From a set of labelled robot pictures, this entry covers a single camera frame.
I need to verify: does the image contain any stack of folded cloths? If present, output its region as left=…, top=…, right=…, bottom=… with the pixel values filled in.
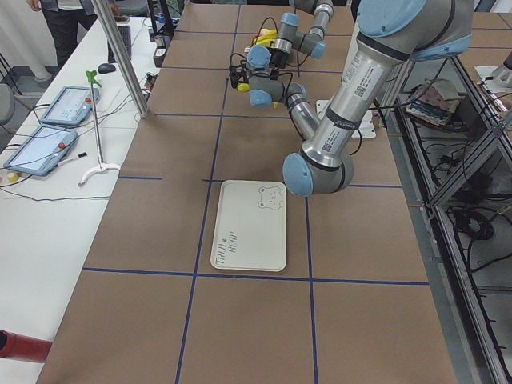
left=405, top=78, right=465, bottom=127

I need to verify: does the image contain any black cable bundle floor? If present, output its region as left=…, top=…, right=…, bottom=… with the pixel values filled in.
left=448, top=207, right=495, bottom=240

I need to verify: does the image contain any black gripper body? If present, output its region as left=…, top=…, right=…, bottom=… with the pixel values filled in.
left=228, top=64, right=248, bottom=86
left=270, top=48, right=289, bottom=77

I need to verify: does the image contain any white grabber stick green tip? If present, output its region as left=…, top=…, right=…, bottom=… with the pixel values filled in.
left=78, top=70, right=121, bottom=187

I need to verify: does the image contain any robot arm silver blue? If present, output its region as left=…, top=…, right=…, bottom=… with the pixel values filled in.
left=270, top=0, right=334, bottom=70
left=229, top=0, right=474, bottom=197

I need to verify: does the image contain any aluminium frame post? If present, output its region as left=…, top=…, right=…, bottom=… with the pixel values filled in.
left=91, top=0, right=149, bottom=118

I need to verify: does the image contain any red cylinder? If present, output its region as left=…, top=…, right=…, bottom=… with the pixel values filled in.
left=1, top=330, right=52, bottom=363

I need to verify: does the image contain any black keyboard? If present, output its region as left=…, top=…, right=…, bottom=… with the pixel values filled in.
left=107, top=25, right=132, bottom=63

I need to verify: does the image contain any white bear tray plate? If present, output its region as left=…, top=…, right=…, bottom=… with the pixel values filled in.
left=210, top=180, right=286, bottom=272

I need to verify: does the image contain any black marker pen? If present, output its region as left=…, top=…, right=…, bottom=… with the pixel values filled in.
left=57, top=152, right=88, bottom=166

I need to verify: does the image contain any upper teach pendant tablet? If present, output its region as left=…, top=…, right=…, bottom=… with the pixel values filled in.
left=39, top=86, right=92, bottom=127

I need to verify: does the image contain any person in dark trousers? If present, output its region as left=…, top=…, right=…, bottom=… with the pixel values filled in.
left=26, top=0, right=97, bottom=69

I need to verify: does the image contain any black computer mouse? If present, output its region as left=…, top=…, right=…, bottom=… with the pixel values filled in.
left=97, top=63, right=116, bottom=74

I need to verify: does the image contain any lower teach pendant tablet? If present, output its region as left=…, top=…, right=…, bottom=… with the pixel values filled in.
left=3, top=124, right=78, bottom=176

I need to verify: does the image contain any yellow banana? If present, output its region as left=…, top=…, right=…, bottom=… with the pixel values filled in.
left=258, top=28, right=278, bottom=46
left=237, top=83, right=279, bottom=109

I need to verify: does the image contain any teach pendant tablet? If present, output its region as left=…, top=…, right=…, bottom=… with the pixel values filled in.
left=3, top=124, right=78, bottom=176
left=39, top=86, right=92, bottom=127

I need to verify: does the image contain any black box white label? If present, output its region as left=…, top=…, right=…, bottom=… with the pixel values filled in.
left=153, top=34, right=172, bottom=68

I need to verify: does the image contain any white camera stand pole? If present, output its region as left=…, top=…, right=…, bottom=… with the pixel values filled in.
left=315, top=99, right=377, bottom=139

